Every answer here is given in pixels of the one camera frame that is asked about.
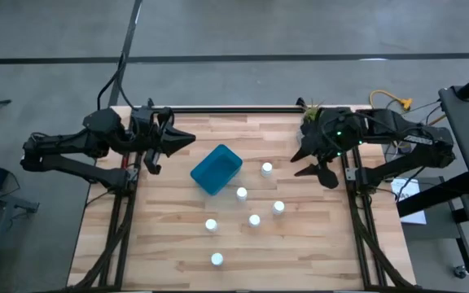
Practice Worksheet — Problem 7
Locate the white printed paper sheet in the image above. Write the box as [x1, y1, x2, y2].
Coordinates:
[390, 177, 427, 225]

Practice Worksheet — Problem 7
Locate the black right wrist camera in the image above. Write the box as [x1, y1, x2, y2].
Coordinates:
[314, 160, 340, 190]

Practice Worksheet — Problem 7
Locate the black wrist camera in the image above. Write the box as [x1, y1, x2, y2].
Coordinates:
[314, 160, 340, 190]
[143, 148, 163, 176]

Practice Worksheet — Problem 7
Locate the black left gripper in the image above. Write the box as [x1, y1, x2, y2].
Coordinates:
[130, 106, 197, 158]

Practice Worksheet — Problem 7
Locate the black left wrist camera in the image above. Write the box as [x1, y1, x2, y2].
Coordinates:
[143, 148, 163, 176]

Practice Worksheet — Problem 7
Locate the yellow extension cable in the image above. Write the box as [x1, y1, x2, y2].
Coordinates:
[369, 89, 448, 127]

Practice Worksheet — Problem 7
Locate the black aluminium table frame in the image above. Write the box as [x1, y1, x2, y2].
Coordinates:
[69, 97, 413, 292]

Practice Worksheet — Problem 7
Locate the blue plastic basket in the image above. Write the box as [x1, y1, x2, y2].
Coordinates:
[190, 143, 243, 196]

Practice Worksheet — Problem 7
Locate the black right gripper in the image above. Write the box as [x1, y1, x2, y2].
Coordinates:
[290, 107, 348, 178]

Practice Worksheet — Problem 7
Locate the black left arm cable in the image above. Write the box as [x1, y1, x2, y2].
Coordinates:
[96, 52, 136, 111]

